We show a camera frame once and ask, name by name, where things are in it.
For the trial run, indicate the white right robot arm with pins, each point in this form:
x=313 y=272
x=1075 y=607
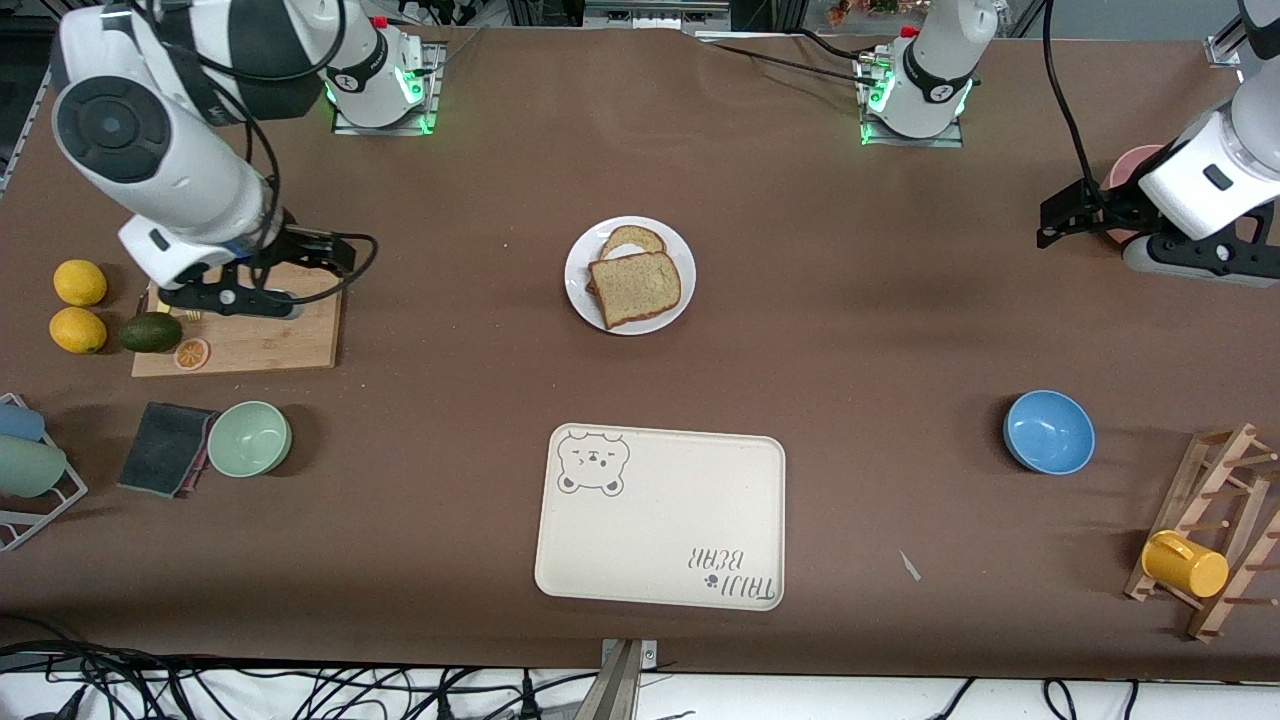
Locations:
x=180 y=170

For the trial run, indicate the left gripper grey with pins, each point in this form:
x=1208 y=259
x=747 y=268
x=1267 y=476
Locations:
x=1110 y=212

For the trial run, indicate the dark green avocado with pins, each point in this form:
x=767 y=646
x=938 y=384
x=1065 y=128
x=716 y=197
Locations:
x=150 y=333

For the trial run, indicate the grey metal equipment box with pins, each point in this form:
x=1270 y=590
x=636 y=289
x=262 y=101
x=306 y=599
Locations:
x=650 y=15

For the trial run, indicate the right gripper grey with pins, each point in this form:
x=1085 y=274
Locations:
x=296 y=247

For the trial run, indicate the cream bear print tray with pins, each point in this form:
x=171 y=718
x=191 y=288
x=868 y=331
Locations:
x=660 y=530

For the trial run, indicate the dark grey sponge cloth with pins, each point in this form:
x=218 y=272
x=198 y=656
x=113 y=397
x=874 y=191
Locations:
x=165 y=450

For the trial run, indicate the wooden mug rack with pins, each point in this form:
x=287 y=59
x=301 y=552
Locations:
x=1215 y=470

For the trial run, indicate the orange slice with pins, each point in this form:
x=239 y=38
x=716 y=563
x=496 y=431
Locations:
x=192 y=354

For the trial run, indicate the pale green bowl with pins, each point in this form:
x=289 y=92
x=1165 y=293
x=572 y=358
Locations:
x=249 y=440

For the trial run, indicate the small grey tape scrap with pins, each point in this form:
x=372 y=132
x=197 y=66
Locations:
x=909 y=565

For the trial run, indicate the wooden cutting board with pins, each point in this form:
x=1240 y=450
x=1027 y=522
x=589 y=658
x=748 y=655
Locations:
x=290 y=340

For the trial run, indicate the yellow lemon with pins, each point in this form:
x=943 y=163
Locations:
x=78 y=330
x=80 y=283

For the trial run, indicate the light blue cup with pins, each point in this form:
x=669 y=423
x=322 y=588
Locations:
x=20 y=422

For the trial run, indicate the yellow mug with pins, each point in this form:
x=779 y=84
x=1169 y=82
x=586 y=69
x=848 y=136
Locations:
x=1185 y=566

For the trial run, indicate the bread slice under egg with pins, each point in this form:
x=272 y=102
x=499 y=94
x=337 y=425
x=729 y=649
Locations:
x=632 y=240

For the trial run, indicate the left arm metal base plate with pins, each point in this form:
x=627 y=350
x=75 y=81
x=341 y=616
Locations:
x=900 y=142

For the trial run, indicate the white round plate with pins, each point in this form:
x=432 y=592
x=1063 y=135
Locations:
x=675 y=240

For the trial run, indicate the pink bowl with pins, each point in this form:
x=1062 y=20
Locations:
x=1135 y=165

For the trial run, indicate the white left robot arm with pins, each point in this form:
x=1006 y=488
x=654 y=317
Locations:
x=1200 y=180

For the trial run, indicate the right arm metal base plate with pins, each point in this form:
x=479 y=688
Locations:
x=432 y=60

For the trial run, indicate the plain bread slice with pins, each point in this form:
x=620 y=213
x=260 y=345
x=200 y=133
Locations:
x=635 y=290

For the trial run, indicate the aluminium profile bracket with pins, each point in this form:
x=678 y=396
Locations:
x=1222 y=50

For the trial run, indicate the blue bowl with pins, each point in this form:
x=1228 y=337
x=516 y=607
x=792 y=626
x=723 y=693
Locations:
x=1049 y=432

